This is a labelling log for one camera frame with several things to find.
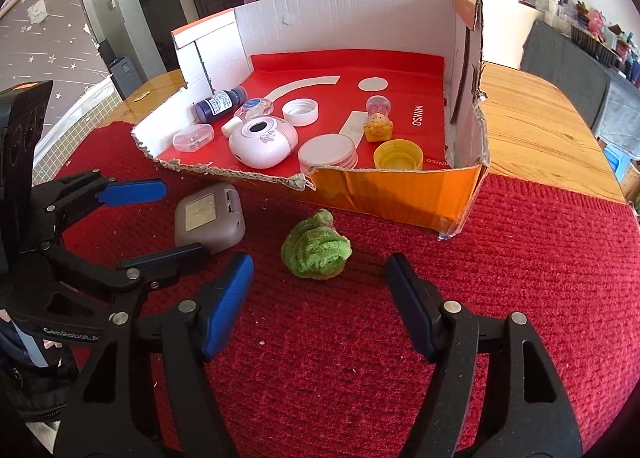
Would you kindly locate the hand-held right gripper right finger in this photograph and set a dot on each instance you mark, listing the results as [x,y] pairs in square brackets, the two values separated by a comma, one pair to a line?
[407,298]

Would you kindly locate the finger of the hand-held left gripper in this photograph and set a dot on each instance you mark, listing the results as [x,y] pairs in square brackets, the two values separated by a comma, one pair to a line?
[135,192]
[170,260]

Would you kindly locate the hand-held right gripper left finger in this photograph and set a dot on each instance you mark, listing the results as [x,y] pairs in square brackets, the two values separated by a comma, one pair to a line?
[230,303]

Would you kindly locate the grey rounded device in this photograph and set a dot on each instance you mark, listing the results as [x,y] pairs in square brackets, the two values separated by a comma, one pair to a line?
[210,233]

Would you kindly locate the green fluffy cloth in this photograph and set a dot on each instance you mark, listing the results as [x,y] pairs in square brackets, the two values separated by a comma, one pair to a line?
[315,248]

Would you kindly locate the orange and white cardboard box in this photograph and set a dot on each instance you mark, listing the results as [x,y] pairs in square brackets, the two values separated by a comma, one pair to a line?
[400,193]

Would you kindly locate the pink and white round device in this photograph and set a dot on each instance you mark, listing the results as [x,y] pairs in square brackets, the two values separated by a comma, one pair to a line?
[260,147]

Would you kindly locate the white round jar lid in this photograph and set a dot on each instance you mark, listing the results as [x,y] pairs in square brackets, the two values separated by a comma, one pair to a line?
[325,147]

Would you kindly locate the white tiled ledge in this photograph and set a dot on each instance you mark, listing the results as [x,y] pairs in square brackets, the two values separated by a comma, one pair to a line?
[75,127]

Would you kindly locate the clear plastic case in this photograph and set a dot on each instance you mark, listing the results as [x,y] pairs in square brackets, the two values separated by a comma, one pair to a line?
[192,137]

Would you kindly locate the small cardboard scrap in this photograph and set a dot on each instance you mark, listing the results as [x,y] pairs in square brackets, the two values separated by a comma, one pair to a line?
[141,96]

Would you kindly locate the red woven mat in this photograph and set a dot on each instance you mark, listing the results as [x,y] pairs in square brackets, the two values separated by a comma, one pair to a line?
[500,248]

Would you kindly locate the grey bin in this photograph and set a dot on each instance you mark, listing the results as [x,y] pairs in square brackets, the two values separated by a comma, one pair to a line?
[125,75]

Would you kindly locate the purple bottle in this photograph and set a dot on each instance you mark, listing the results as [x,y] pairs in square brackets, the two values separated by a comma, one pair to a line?
[215,105]

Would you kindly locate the grey star print sheet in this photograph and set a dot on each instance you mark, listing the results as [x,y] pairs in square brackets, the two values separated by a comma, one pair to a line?
[50,37]

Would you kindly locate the clear small bottle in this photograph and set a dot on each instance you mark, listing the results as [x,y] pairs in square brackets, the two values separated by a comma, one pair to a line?
[252,108]

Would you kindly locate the yellow bottle cap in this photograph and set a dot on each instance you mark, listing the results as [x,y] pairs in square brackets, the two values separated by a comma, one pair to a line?
[395,150]

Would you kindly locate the yellow base globe toy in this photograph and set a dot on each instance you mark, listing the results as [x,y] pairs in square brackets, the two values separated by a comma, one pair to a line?
[377,127]

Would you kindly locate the red paper bag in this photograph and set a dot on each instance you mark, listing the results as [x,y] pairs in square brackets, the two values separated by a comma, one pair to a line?
[310,67]

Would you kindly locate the blue plastic stool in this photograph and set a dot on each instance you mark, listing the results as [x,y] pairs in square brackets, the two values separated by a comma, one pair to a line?
[615,162]

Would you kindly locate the grey cloth cover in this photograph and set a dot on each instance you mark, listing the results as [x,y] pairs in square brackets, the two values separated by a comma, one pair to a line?
[565,72]

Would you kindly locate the black basket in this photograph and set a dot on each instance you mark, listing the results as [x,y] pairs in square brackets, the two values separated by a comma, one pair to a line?
[595,47]

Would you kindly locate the pink plush toy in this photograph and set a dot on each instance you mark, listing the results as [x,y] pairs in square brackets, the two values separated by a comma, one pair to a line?
[596,21]

